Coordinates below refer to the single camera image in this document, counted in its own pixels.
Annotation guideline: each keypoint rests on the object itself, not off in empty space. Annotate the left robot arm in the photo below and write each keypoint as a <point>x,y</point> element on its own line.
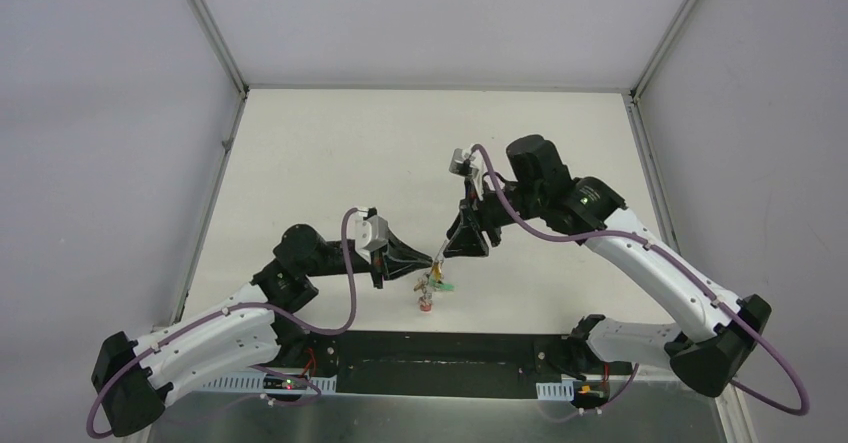
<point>137,379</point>

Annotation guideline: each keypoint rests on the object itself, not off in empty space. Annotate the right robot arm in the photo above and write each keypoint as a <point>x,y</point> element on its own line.
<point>713,330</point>

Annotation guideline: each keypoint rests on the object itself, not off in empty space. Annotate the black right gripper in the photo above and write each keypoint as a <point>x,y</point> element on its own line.
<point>466,239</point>

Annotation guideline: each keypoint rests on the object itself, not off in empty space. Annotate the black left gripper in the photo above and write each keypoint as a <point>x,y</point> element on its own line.
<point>378,261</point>

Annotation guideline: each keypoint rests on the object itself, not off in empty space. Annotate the aluminium frame rails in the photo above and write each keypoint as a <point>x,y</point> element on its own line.
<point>316,104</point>

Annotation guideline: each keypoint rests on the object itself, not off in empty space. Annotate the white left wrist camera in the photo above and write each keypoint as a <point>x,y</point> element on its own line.
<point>370,230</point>

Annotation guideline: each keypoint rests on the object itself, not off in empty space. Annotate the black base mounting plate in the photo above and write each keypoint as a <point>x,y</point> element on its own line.
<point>422,364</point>

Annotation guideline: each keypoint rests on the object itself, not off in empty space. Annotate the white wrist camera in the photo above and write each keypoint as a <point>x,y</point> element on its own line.
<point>370,230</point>
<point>462,163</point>

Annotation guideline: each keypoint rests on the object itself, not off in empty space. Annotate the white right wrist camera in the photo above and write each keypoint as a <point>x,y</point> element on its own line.
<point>462,163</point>

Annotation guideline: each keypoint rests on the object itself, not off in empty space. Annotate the key with yellow tag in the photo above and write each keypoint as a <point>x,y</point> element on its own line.
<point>435,276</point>

